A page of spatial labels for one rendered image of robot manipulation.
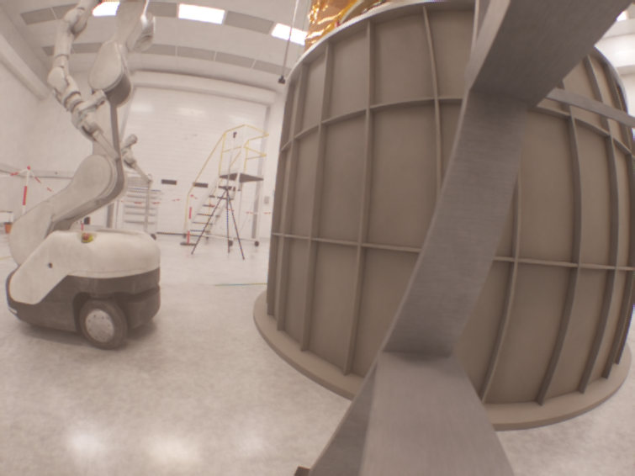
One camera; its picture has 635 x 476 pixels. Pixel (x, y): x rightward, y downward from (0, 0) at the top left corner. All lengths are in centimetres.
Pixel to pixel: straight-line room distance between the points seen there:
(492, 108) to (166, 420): 75
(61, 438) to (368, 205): 90
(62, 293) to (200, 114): 837
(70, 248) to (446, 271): 87
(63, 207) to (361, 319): 105
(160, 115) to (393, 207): 868
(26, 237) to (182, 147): 772
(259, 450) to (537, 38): 68
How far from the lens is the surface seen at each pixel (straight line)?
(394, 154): 70
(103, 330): 90
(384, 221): 67
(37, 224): 113
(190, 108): 908
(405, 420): 19
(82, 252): 85
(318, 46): 111
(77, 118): 95
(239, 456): 55
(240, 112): 915
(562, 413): 83
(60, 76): 107
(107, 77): 117
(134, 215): 531
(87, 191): 102
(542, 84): 30
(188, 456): 56
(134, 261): 89
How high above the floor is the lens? 42
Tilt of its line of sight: 1 degrees down
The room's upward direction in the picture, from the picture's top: 5 degrees clockwise
